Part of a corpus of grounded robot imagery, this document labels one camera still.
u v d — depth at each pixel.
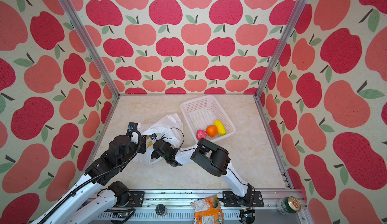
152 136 0.80
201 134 0.91
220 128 0.96
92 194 0.49
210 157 0.55
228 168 0.55
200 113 1.08
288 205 0.64
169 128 0.82
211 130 0.93
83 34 0.86
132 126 0.63
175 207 0.74
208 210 0.68
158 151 0.72
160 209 0.63
